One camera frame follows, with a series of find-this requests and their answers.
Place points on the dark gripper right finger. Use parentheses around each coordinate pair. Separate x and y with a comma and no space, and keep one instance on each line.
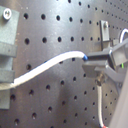
(114,55)

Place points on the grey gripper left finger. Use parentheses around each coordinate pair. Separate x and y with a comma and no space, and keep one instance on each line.
(100,74)

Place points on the black perforated board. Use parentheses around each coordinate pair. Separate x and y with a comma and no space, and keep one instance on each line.
(63,96)

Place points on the silver screw on fixture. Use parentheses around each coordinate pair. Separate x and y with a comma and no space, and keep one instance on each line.
(7,14)

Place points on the grey cable clip fixture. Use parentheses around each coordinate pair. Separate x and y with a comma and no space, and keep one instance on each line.
(8,51)

